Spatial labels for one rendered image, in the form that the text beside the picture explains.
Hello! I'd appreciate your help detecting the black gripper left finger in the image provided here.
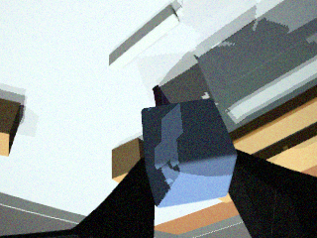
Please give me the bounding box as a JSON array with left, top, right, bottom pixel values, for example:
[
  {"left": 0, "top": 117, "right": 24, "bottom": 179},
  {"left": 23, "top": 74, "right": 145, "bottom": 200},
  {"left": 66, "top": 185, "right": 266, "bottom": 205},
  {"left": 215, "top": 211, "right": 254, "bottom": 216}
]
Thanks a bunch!
[{"left": 0, "top": 158, "right": 155, "bottom": 238}]

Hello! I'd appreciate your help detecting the small dark blue block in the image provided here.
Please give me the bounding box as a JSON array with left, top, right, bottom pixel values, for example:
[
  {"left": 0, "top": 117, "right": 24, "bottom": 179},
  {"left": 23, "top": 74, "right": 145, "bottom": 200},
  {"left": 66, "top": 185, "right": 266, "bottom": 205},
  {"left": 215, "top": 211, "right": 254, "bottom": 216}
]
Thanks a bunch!
[{"left": 141, "top": 98, "right": 238, "bottom": 208}]

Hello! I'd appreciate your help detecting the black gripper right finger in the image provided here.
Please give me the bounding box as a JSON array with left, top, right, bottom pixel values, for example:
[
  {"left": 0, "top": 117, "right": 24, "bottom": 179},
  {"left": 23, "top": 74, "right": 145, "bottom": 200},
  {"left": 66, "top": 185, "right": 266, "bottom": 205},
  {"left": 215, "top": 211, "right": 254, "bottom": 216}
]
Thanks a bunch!
[{"left": 228, "top": 149, "right": 317, "bottom": 238}]

